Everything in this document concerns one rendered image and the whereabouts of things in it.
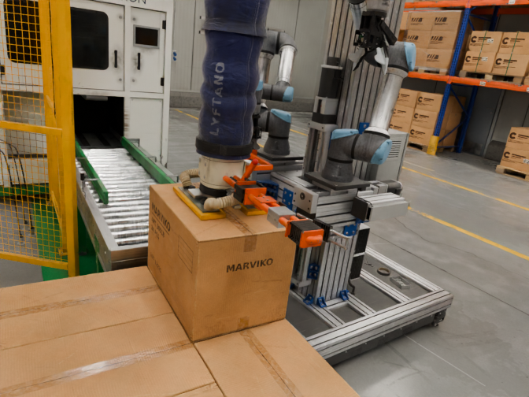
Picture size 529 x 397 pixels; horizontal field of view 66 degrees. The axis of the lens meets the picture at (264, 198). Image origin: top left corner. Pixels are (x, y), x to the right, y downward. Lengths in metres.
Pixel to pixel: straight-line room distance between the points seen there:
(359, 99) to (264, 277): 1.03
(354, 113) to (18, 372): 1.72
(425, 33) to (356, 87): 7.80
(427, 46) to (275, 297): 8.54
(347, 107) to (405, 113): 7.87
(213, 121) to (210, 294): 0.62
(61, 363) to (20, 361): 0.12
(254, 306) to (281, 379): 0.30
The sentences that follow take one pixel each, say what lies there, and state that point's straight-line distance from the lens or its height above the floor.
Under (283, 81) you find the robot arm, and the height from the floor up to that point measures 1.43.
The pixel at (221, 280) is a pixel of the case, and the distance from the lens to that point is 1.48.
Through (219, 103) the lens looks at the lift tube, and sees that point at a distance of 1.52.
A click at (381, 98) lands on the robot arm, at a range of 1.90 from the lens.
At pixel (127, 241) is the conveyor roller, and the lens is 2.29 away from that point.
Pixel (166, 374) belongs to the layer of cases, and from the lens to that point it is 1.46.
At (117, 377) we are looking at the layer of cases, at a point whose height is 0.54.
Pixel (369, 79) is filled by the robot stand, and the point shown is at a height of 1.49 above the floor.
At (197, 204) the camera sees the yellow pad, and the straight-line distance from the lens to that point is 1.60.
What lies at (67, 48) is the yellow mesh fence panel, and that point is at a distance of 2.57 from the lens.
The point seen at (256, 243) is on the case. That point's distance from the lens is 1.47.
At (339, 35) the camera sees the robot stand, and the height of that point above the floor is 1.67.
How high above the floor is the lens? 1.53
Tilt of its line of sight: 19 degrees down
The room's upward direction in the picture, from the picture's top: 7 degrees clockwise
